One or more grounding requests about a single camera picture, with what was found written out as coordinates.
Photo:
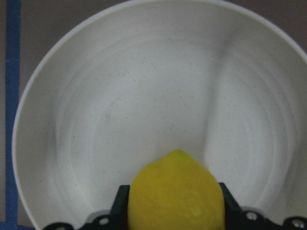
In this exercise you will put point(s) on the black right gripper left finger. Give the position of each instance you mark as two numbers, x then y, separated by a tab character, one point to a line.
116	218

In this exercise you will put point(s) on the yellow lemon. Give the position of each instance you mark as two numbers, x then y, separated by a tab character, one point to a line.
175	192

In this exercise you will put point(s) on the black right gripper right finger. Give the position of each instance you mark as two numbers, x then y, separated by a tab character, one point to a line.
239	218

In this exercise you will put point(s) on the white round plate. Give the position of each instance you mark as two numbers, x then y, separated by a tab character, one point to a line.
146	77

